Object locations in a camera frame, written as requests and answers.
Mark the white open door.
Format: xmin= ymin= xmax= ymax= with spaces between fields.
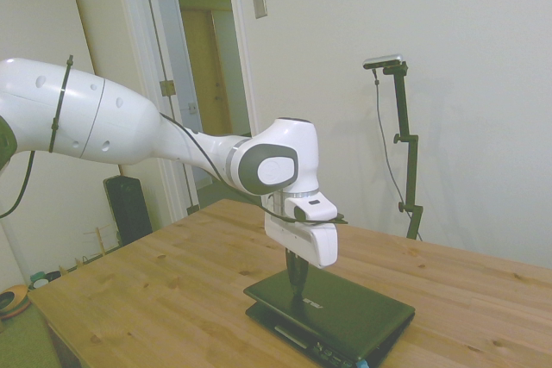
xmin=141 ymin=0 xmax=213 ymax=214

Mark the black camera stand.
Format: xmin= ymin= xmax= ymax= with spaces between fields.
xmin=382 ymin=61 xmax=425 ymax=241

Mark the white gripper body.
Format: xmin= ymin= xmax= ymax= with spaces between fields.
xmin=263 ymin=192 xmax=338 ymax=270

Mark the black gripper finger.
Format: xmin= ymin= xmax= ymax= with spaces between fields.
xmin=285 ymin=248 xmax=304 ymax=301
xmin=298 ymin=256 xmax=311 ymax=290

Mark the silver camera on stand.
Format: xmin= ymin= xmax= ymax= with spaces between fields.
xmin=362 ymin=53 xmax=405 ymax=71

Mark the small wooden peg rack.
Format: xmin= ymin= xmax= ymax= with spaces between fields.
xmin=80 ymin=225 xmax=120 ymax=258

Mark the black tall tower box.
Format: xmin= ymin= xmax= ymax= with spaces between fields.
xmin=103 ymin=174 xmax=154 ymax=247

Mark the black ASUS laptop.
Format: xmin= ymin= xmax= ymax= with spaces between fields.
xmin=242 ymin=270 xmax=417 ymax=368

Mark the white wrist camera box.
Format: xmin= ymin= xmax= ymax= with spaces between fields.
xmin=292 ymin=196 xmax=339 ymax=223

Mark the grey camera cable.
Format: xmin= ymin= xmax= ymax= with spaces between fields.
xmin=372 ymin=68 xmax=409 ymax=208

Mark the orange bowl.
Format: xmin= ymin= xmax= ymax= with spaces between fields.
xmin=0 ymin=284 xmax=32 ymax=321

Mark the brown wooden hallway door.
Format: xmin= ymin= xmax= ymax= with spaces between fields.
xmin=180 ymin=8 xmax=236 ymax=139

